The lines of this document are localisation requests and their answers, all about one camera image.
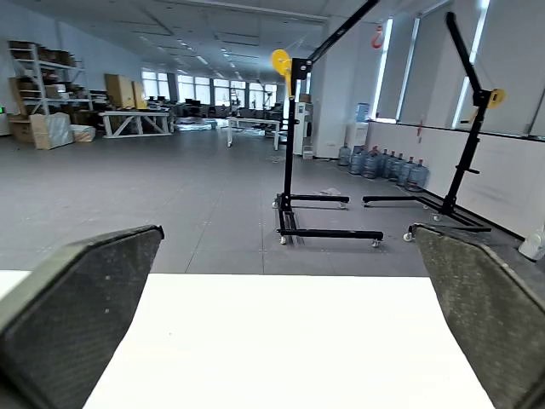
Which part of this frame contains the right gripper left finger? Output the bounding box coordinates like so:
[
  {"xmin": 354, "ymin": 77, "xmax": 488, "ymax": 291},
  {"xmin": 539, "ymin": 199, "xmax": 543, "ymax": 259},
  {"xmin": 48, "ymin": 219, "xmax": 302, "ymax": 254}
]
[{"xmin": 0, "ymin": 224, "xmax": 165, "ymax": 409}]

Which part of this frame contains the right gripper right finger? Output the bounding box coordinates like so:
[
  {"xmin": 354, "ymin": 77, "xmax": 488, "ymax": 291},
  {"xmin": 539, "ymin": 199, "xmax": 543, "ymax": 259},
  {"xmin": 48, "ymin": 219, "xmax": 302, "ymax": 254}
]
[{"xmin": 413, "ymin": 222, "xmax": 545, "ymax": 409}]

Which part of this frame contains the black wheeled hoist stand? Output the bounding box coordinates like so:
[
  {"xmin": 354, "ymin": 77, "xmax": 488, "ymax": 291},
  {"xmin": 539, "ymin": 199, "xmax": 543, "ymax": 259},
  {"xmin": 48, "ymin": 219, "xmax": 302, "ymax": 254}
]
[
  {"xmin": 362, "ymin": 11, "xmax": 508, "ymax": 244},
  {"xmin": 271, "ymin": 0, "xmax": 385, "ymax": 249}
]

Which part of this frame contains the cardboard box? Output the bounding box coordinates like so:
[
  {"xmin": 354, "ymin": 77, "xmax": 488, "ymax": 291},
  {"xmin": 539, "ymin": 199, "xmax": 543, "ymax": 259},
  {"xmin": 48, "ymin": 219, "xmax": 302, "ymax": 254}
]
[{"xmin": 8, "ymin": 111, "xmax": 74, "ymax": 151}]

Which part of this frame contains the water dispenser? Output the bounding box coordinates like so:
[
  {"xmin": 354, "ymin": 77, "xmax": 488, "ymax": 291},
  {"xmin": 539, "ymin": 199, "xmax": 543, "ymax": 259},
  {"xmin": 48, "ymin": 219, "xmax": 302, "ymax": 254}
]
[{"xmin": 342, "ymin": 101, "xmax": 371, "ymax": 159}]

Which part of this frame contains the white shelving rack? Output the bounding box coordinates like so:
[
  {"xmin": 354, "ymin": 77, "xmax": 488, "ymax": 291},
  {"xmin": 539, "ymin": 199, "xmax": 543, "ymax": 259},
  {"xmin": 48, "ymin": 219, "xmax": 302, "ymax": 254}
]
[{"xmin": 7, "ymin": 40, "xmax": 95, "ymax": 129}]

